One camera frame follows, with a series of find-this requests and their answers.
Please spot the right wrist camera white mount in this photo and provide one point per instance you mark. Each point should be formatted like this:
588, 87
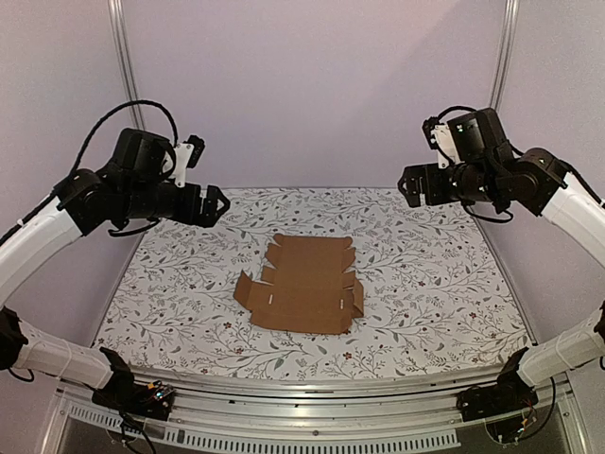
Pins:
439, 138

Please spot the aluminium frame post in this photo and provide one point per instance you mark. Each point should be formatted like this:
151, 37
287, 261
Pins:
122, 49
505, 47

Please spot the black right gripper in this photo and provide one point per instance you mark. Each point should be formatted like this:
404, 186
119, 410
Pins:
423, 184

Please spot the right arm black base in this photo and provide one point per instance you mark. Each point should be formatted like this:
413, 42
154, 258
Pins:
508, 393

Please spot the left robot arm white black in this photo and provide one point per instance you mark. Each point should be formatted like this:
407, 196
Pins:
144, 179

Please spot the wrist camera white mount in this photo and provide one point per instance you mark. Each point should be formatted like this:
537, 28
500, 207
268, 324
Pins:
439, 138
187, 156

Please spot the aluminium front rail frame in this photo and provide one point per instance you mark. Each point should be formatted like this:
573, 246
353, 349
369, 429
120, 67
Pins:
214, 414

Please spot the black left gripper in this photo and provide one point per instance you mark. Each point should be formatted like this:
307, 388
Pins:
192, 216

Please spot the brown cardboard paper box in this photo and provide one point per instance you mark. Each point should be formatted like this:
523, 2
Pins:
308, 286

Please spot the left aluminium frame post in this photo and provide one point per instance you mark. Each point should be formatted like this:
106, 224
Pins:
122, 49

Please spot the right aluminium frame post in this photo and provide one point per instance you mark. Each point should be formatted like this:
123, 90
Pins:
505, 47

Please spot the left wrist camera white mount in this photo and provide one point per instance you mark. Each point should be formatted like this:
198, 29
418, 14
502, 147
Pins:
187, 156

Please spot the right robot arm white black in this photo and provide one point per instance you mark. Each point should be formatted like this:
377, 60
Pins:
478, 163

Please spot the floral patterned table mat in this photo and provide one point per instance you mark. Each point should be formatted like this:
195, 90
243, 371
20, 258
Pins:
435, 299

